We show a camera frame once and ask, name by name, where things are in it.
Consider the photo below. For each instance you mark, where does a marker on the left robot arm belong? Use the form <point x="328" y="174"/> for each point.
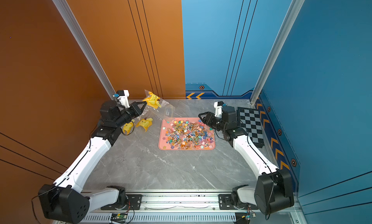
<point x="64" y="199"/>

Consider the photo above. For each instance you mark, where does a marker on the aluminium front rail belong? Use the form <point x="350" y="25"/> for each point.
<point x="167" y="200"/>

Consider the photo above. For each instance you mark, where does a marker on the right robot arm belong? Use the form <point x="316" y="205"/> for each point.
<point x="274" y="190"/>

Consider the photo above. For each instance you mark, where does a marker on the left aluminium corner post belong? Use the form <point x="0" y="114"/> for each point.
<point x="77" y="32"/>

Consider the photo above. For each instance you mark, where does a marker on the yellow duck ziploc bag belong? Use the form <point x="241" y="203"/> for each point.
<point x="128" y="128"/>
<point x="145" y="123"/>
<point x="158" y="106"/>

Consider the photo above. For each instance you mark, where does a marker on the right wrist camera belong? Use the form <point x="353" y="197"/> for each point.
<point x="218" y="108"/>

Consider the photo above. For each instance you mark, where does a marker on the right aluminium corner post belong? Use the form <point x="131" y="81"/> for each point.
<point x="287" y="24"/>

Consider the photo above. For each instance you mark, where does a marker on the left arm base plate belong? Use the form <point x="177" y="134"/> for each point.
<point x="133" y="201"/>

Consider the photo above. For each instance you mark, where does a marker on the right green circuit board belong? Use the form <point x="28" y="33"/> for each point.
<point x="242" y="218"/>

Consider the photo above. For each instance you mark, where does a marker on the pink plastic tray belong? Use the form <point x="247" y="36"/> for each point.
<point x="186" y="133"/>

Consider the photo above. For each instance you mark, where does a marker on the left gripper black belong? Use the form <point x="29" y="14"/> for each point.
<point x="135" y="109"/>

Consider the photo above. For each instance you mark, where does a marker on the aluminium corner post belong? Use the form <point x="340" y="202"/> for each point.
<point x="287" y="24"/>
<point x="77" y="32"/>

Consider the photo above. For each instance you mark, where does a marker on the left green circuit board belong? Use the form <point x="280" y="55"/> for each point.
<point x="118" y="218"/>

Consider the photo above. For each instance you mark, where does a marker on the green circuit board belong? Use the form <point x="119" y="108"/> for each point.
<point x="118" y="218"/>
<point x="242" y="218"/>

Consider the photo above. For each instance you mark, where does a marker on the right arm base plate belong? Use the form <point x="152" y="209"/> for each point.
<point x="230" y="202"/>

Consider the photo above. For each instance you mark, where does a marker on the black white chessboard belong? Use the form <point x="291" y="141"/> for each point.
<point x="249" y="120"/>

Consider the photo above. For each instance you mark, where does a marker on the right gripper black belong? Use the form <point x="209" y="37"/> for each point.
<point x="208" y="120"/>

